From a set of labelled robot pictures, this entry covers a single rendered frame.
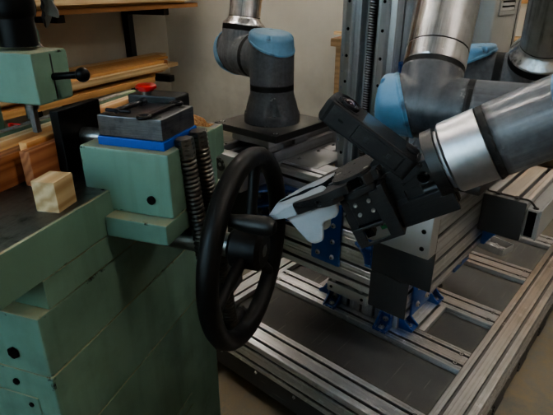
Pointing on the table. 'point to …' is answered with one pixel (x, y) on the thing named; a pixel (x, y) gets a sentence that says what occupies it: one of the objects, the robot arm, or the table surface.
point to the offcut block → (53, 191)
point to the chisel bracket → (33, 76)
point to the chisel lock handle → (72, 75)
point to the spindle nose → (17, 24)
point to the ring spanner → (159, 110)
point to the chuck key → (127, 106)
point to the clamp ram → (74, 131)
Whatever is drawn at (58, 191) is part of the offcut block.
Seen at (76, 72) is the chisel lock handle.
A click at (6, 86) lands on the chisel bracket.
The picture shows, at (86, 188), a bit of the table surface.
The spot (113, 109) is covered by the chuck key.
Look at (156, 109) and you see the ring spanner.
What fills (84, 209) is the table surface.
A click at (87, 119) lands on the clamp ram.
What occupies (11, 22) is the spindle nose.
